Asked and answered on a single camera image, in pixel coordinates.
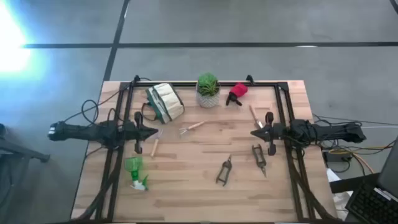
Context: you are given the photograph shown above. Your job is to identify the black pruning shears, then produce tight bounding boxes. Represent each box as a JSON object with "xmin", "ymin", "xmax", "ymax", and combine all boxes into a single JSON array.
[
  {"xmin": 251, "ymin": 143, "xmax": 267, "ymax": 178},
  {"xmin": 216, "ymin": 154, "xmax": 233, "ymax": 187}
]

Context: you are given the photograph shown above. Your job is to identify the black aluminium table frame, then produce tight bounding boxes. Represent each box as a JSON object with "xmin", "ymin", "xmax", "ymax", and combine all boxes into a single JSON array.
[{"xmin": 71, "ymin": 79, "xmax": 343, "ymax": 224}]

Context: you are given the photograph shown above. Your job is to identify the succulent in white pot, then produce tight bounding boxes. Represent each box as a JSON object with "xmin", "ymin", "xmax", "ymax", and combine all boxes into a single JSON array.
[{"xmin": 195, "ymin": 72, "xmax": 221, "ymax": 109}]

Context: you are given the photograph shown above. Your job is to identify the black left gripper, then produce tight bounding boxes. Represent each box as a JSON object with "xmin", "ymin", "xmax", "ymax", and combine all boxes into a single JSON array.
[{"xmin": 124, "ymin": 111, "xmax": 159, "ymax": 155}]

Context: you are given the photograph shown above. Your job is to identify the black desk bar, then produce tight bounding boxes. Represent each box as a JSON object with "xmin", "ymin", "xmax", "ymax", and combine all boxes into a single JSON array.
[{"xmin": 329, "ymin": 172, "xmax": 382, "ymax": 194}]

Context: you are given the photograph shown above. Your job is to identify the thin black cable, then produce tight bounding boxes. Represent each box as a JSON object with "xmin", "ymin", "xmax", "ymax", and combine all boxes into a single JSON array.
[{"xmin": 312, "ymin": 113, "xmax": 398, "ymax": 126}]

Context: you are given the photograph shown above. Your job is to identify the wooden-handled weeder tool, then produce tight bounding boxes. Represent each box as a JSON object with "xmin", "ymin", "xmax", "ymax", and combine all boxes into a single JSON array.
[{"xmin": 150, "ymin": 129, "xmax": 164, "ymax": 158}]

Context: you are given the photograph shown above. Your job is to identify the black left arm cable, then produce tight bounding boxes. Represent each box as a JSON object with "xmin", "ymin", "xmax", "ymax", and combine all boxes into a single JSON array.
[{"xmin": 63, "ymin": 76, "xmax": 153, "ymax": 126}]

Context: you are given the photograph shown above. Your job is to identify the wooden-handled metal trowel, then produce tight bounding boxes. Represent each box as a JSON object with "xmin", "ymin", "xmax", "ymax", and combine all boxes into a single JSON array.
[{"xmin": 248, "ymin": 105, "xmax": 264, "ymax": 129}]

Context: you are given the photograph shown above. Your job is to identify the wooden-handled hand rake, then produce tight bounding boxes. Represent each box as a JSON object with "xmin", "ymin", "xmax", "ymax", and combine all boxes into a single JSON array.
[{"xmin": 178, "ymin": 120, "xmax": 206, "ymax": 137}]

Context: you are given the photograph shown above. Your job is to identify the beige green gardening bag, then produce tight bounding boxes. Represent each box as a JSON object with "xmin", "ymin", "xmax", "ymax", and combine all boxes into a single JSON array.
[{"xmin": 141, "ymin": 82, "xmax": 186, "ymax": 125}]

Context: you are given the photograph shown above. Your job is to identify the green spray bottle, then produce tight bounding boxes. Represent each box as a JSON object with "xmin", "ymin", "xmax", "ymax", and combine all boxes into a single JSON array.
[{"xmin": 124, "ymin": 156, "xmax": 150, "ymax": 192}]

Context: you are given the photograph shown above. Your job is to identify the yellow cable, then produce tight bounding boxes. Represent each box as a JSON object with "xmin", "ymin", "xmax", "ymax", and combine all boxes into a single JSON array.
[{"xmin": 328, "ymin": 145, "xmax": 398, "ymax": 174}]

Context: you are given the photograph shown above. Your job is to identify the white plastic sheet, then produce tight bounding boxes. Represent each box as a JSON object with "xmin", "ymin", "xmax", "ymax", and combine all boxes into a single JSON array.
[{"xmin": 326, "ymin": 167, "xmax": 354, "ymax": 220}]

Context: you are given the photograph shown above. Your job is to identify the black laptop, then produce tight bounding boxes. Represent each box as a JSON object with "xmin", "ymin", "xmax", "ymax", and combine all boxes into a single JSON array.
[{"xmin": 345, "ymin": 136, "xmax": 398, "ymax": 224}]

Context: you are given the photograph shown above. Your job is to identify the black floor stand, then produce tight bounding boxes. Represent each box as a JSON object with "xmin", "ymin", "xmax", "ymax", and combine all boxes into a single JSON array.
[{"xmin": 0, "ymin": 123, "xmax": 51, "ymax": 224}]

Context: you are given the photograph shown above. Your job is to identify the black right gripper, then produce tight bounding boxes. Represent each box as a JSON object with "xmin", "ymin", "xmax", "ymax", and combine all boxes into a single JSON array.
[{"xmin": 250, "ymin": 111, "xmax": 286, "ymax": 156}]

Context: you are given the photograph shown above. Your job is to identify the black power box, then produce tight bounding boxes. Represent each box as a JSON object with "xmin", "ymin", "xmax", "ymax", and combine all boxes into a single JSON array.
[{"xmin": 323, "ymin": 150, "xmax": 354, "ymax": 164}]

